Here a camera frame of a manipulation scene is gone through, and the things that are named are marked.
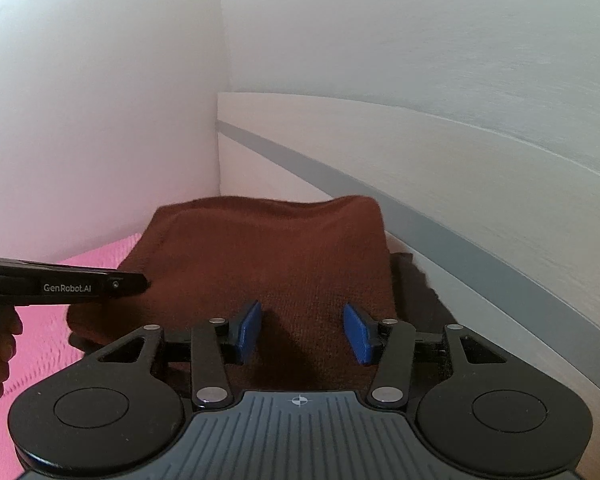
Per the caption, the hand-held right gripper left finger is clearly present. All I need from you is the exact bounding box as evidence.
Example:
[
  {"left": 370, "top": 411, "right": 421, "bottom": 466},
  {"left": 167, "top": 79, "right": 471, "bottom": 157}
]
[{"left": 95, "top": 300, "right": 264, "bottom": 409}]

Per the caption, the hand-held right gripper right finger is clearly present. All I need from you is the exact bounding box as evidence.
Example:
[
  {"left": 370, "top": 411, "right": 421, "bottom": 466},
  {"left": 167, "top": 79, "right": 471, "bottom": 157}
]
[{"left": 342, "top": 302, "right": 511, "bottom": 407}]

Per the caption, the dark red garment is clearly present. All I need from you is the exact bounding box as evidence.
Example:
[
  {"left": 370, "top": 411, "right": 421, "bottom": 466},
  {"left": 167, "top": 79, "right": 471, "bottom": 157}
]
[{"left": 67, "top": 196, "right": 399, "bottom": 394}]

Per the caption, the person's left hand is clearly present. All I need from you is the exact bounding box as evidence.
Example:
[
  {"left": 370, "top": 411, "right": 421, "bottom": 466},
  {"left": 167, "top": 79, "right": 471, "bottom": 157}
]
[{"left": 0, "top": 305, "right": 24, "bottom": 402}]

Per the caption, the pink ribbed bedspread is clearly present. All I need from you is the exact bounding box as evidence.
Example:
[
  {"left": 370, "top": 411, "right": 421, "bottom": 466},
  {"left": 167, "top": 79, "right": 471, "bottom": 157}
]
[{"left": 0, "top": 234, "right": 146, "bottom": 480}]

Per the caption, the white headboard grey stripe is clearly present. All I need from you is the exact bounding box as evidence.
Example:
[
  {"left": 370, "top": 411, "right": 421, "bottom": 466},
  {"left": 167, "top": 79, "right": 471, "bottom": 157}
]
[{"left": 215, "top": 91, "right": 600, "bottom": 413}]

